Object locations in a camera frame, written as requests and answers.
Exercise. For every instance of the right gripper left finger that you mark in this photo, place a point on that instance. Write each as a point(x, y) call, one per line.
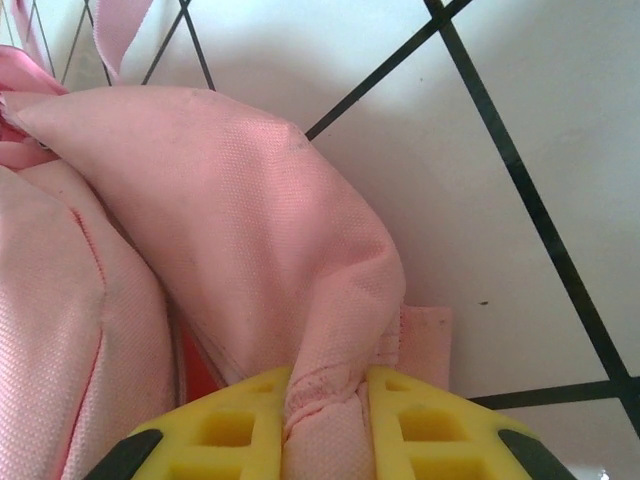
point(185, 425)

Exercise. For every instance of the pink student backpack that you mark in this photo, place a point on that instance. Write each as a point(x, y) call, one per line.
point(225, 225)

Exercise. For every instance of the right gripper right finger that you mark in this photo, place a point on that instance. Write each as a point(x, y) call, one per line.
point(385, 430)

